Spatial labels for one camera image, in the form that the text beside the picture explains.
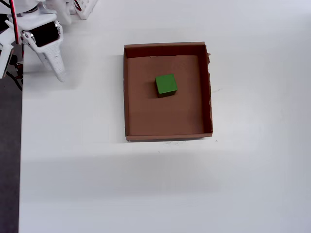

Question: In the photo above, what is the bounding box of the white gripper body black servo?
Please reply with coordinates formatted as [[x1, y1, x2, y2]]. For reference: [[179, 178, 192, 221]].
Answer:
[[4, 13, 64, 51]]

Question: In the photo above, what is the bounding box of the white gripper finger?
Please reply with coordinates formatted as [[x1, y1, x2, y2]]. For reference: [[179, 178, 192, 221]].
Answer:
[[36, 38, 67, 83], [24, 42, 53, 71]]

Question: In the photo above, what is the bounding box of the green cube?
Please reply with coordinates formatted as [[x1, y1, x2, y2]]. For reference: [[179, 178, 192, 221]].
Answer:
[[155, 73, 178, 99]]

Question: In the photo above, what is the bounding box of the brown cardboard box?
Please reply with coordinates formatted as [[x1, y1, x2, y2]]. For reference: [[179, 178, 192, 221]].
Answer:
[[123, 41, 214, 143]]

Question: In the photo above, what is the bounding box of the black camera cable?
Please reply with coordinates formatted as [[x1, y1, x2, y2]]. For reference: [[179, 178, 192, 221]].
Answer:
[[6, 54, 24, 92]]

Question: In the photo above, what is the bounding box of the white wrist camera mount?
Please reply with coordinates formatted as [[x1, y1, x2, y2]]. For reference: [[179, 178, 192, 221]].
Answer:
[[0, 20, 14, 79]]

